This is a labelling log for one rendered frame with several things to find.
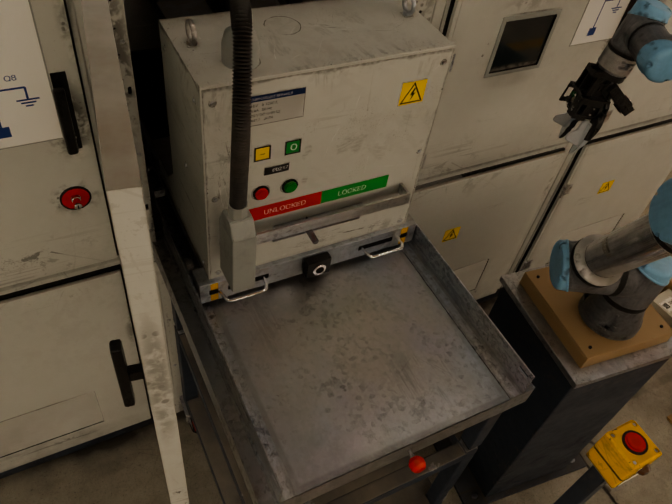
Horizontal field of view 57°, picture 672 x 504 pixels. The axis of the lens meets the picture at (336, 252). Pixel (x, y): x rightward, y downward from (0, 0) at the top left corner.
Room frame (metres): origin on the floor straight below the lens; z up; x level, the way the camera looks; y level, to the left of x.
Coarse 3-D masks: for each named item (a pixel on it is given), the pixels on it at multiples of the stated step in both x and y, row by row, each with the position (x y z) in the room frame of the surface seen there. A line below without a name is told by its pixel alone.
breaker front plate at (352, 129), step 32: (384, 64) 1.00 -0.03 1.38; (416, 64) 1.04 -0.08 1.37; (448, 64) 1.08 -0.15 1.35; (224, 96) 0.83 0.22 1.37; (320, 96) 0.93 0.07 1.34; (352, 96) 0.96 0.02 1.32; (384, 96) 1.00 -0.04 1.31; (224, 128) 0.83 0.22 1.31; (256, 128) 0.86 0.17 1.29; (288, 128) 0.90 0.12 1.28; (320, 128) 0.93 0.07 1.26; (352, 128) 0.97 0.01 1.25; (384, 128) 1.01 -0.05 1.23; (416, 128) 1.06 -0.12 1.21; (224, 160) 0.83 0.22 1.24; (288, 160) 0.90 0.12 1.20; (320, 160) 0.94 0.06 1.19; (352, 160) 0.98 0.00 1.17; (384, 160) 1.02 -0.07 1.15; (416, 160) 1.07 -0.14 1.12; (224, 192) 0.83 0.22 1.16; (384, 192) 1.03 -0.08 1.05; (256, 224) 0.86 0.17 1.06; (288, 224) 0.90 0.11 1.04; (352, 224) 1.00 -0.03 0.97; (384, 224) 1.05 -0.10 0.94; (256, 256) 0.87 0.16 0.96; (288, 256) 0.91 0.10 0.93
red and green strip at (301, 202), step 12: (372, 180) 1.01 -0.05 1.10; (384, 180) 1.03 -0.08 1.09; (324, 192) 0.95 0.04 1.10; (336, 192) 0.96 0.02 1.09; (348, 192) 0.98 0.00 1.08; (360, 192) 1.00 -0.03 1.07; (276, 204) 0.89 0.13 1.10; (288, 204) 0.90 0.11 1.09; (300, 204) 0.92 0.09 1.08; (312, 204) 0.93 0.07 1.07; (252, 216) 0.86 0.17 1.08; (264, 216) 0.87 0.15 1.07
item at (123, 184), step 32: (96, 0) 0.67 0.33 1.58; (96, 32) 0.61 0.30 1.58; (96, 64) 0.55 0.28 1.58; (96, 96) 0.49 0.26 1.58; (128, 128) 0.45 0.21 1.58; (128, 160) 0.41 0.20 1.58; (128, 192) 0.37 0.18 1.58; (128, 224) 0.37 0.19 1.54; (128, 256) 0.37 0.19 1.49; (128, 288) 0.37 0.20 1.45; (160, 320) 0.38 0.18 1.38; (160, 352) 0.38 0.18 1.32; (128, 384) 0.39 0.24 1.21; (160, 384) 0.37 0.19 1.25; (160, 416) 0.37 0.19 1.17; (160, 448) 0.37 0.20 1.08
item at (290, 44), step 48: (336, 0) 1.18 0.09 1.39; (384, 0) 1.21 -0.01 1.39; (192, 48) 0.92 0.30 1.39; (288, 48) 0.97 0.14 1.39; (336, 48) 1.00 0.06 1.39; (384, 48) 1.03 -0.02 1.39; (432, 48) 1.05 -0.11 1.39; (192, 96) 0.84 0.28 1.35; (192, 144) 0.85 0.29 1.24; (192, 192) 0.87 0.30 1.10; (192, 240) 0.89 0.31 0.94
